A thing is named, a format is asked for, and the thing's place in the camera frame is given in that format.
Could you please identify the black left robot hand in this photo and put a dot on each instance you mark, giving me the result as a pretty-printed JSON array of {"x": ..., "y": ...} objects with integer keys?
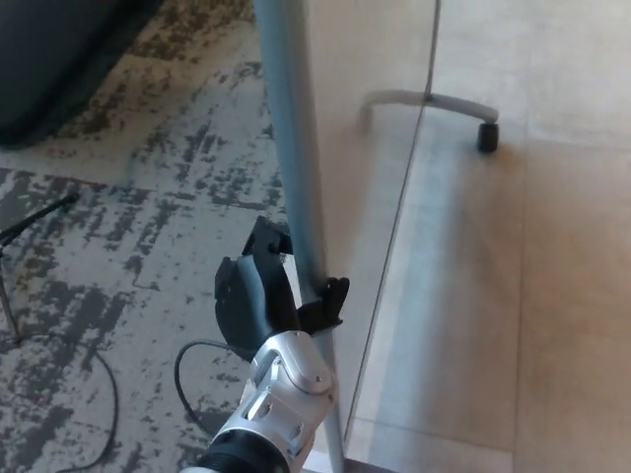
[{"x": 246, "y": 305}]

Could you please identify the grey framed mobile whiteboard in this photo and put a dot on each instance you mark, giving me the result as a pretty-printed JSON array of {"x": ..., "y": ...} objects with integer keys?
[{"x": 345, "y": 148}]

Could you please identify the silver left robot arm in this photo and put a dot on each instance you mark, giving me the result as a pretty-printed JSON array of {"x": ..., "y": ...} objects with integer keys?
[{"x": 286, "y": 394}]

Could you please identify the silver whiteboard base foot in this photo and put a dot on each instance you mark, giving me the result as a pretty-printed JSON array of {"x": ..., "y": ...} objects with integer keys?
[{"x": 463, "y": 106}]

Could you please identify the black caster wheel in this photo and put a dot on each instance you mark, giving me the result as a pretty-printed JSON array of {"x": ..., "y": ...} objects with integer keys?
[{"x": 487, "y": 138}]

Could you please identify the dark grey leather sofa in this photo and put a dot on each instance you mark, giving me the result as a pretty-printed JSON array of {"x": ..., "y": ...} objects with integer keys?
[{"x": 59, "y": 64}]

